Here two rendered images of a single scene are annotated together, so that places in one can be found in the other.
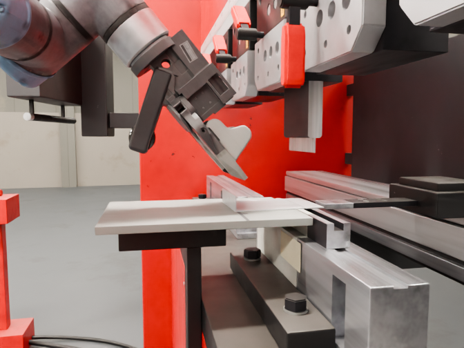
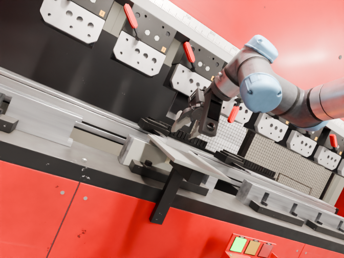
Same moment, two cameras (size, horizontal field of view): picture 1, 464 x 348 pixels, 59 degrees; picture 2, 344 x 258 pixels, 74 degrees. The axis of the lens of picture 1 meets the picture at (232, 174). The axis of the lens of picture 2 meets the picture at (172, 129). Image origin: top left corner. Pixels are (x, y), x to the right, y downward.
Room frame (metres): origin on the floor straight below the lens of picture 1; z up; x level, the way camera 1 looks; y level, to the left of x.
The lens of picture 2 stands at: (0.78, 0.71, 1.09)
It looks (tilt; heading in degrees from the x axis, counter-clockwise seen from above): 3 degrees down; 258
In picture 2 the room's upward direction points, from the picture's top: 25 degrees clockwise
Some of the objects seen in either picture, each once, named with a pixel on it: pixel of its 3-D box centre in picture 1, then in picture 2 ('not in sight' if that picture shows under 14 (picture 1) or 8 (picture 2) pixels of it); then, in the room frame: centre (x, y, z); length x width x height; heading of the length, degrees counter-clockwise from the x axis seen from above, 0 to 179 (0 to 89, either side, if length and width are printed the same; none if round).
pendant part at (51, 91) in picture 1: (49, 56); not in sight; (1.69, 0.74, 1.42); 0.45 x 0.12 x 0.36; 0
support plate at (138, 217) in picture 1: (200, 212); (184, 155); (0.57, 0.04, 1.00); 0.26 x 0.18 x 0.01; 101
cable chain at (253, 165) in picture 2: not in sight; (249, 163); (-0.08, -0.65, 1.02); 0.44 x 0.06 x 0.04; 11
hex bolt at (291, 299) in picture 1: (295, 303); not in sight; (0.45, -0.07, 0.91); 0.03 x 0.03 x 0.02
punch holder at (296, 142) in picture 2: not in sight; (299, 133); (0.03, -0.21, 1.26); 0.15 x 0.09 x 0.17; 11
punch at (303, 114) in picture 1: (301, 119); (183, 109); (0.60, -0.10, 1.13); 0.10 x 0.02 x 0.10; 11
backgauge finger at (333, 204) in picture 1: (398, 196); (158, 130); (0.63, -0.26, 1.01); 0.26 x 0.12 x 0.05; 101
